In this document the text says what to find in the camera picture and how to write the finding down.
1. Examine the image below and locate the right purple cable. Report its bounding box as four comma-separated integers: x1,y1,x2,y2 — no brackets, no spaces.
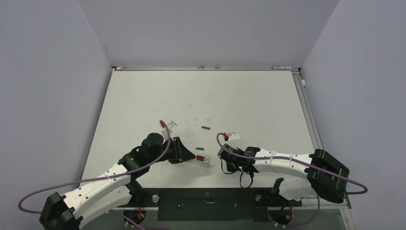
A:
216,132,369,196

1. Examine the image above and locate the purple cable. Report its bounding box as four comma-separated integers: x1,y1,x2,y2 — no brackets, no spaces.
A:
18,120,172,215
216,132,369,196

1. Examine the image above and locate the aluminium rail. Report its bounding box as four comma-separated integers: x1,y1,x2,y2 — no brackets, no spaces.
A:
292,70,353,208
112,66,300,72

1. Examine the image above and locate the aluminium right rail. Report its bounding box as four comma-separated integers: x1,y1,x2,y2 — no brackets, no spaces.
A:
292,70,353,208

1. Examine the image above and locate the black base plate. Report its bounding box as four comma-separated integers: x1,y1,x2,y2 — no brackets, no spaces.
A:
123,188,302,222

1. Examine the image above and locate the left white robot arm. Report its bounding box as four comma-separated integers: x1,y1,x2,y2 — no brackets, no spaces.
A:
39,133,196,230

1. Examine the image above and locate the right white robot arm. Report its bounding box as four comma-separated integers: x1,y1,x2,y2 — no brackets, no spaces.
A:
218,144,350,205

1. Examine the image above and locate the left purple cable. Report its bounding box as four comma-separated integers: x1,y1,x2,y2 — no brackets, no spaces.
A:
18,120,172,215

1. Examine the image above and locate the white remote control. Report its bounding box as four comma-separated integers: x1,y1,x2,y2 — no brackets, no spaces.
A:
188,154,210,167

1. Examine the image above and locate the aluminium back rail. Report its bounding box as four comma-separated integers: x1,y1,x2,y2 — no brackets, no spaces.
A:
112,66,300,72

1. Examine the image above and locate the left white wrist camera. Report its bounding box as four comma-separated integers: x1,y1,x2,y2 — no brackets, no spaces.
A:
159,120,178,133

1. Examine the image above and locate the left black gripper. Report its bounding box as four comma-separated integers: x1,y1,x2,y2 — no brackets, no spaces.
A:
148,137,195,164

